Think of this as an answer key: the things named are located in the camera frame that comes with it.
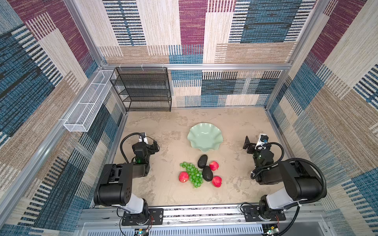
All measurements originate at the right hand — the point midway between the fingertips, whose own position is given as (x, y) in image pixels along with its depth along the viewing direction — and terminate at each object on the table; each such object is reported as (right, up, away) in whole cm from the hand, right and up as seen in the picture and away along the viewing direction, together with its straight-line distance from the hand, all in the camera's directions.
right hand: (254, 138), depth 90 cm
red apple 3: (-24, -22, -10) cm, 34 cm away
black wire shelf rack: (-73, +34, +20) cm, 83 cm away
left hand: (-66, -1, +3) cm, 66 cm away
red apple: (-42, -20, -9) cm, 47 cm away
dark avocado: (-32, -14, 0) cm, 34 cm away
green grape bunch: (-35, -20, -7) cm, 41 cm away
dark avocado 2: (-29, -19, -7) cm, 35 cm away
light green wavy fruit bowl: (-28, 0, +13) cm, 31 cm away
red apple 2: (-25, -15, -3) cm, 29 cm away
